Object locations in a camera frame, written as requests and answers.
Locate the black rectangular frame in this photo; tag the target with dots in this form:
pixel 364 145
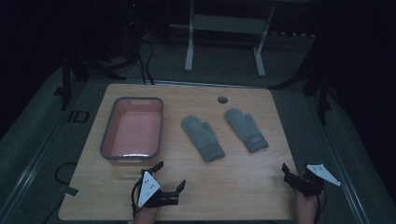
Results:
pixel 74 116

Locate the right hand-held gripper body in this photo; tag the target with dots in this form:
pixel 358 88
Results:
pixel 308 183

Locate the grey mitten with label patch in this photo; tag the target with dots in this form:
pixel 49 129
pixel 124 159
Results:
pixel 246 129

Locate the person's right hand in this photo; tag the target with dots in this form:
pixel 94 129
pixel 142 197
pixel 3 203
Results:
pixel 306 208

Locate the person's left hand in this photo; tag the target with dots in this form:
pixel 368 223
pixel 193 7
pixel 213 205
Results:
pixel 146 216

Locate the black stand leg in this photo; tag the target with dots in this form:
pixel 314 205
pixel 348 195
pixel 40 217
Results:
pixel 323 102

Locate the white metal stand frame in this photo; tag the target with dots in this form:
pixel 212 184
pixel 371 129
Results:
pixel 230 24

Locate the black tripod stand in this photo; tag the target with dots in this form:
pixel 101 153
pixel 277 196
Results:
pixel 66 81

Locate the plain grey mitten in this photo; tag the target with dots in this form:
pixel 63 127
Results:
pixel 202 137

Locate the small grey flat tag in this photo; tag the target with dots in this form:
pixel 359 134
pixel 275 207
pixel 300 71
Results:
pixel 69 191

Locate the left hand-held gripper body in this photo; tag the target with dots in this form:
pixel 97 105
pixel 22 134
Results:
pixel 148 186

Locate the pink basin with grey rim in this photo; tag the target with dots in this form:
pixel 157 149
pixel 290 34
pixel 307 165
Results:
pixel 137 130

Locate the round grey table grommet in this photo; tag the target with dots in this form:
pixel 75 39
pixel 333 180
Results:
pixel 222 100

